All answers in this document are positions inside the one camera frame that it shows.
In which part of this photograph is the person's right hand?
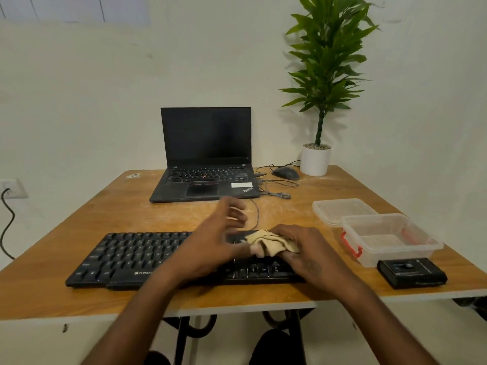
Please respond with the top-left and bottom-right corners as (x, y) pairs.
(268, 224), (357, 296)

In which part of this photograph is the person's left hand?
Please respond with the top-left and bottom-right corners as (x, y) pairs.
(163, 196), (253, 286)

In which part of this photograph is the beige cleaning cloth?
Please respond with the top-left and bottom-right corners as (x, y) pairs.
(244, 229), (301, 259)

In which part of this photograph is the person's left forearm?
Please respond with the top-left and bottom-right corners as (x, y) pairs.
(81, 268), (199, 365)

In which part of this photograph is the person's right forearm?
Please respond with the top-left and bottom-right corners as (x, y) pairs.
(315, 277), (439, 365)

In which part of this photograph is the clear plastic container lid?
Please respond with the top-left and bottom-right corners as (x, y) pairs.
(312, 198), (379, 228)

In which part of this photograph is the black computer mouse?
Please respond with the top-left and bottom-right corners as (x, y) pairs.
(272, 167), (301, 181)

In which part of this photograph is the white plant pot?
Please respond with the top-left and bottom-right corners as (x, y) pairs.
(300, 143), (332, 177)

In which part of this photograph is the black laptop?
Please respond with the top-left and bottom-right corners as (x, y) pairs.
(149, 106), (262, 204)

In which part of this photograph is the clear container with red clips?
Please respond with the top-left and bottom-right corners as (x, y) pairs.
(340, 213), (444, 268)

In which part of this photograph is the person's right leg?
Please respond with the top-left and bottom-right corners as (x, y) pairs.
(248, 328), (298, 365)

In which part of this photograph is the person's leg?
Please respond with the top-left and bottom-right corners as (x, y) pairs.
(144, 350), (172, 365)
(248, 328), (298, 365)

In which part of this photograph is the black computer keyboard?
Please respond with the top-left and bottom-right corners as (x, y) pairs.
(65, 230), (305, 290)

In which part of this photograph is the small black box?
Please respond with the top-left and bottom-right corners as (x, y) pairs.
(377, 258), (448, 290)

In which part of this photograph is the person's left leg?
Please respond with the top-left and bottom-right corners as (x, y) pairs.
(144, 350), (172, 365)

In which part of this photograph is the green leafy plant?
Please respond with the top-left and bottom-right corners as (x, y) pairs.
(279, 0), (381, 147)

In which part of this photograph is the black metal table leg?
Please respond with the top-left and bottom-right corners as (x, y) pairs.
(452, 296), (487, 322)

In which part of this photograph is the frosted glass window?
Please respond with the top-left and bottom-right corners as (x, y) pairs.
(0, 0), (150, 26)

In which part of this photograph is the grey keyboard cable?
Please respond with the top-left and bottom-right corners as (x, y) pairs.
(249, 198), (260, 231)

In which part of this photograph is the black mouse cable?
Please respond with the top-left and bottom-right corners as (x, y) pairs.
(254, 160), (302, 200)

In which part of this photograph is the black metal table frame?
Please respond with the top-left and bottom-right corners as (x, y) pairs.
(162, 308), (317, 365)

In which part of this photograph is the white wall socket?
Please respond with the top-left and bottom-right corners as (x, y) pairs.
(0, 179), (29, 199)

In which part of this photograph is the black power cable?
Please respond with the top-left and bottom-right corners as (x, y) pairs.
(0, 188), (16, 260)

